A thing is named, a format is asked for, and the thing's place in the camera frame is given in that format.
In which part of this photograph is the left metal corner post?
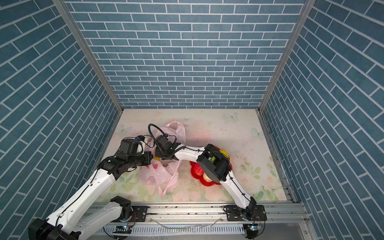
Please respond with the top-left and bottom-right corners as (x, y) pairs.
(51, 0), (124, 114)

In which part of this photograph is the metal corner post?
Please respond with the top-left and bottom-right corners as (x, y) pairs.
(258, 0), (317, 113)
(51, 0), (124, 114)

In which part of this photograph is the red flower-shaped plate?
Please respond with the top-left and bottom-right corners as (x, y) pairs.
(190, 162), (220, 187)

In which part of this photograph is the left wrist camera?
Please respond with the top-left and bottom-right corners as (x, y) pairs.
(135, 135), (146, 143)

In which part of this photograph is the right metal corner post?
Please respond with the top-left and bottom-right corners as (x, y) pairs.
(258, 0), (317, 113)

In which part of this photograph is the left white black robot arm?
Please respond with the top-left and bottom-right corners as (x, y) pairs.
(28, 136), (153, 240)

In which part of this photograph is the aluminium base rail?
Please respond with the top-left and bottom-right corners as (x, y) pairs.
(131, 202), (317, 240)

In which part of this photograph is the pink plastic bag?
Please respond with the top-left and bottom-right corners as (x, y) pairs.
(138, 121), (186, 198)

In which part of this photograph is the red fake strawberry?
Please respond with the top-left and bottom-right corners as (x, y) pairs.
(194, 164), (204, 176)

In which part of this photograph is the yellow fake lemon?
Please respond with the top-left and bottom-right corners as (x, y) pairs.
(220, 150), (230, 159)

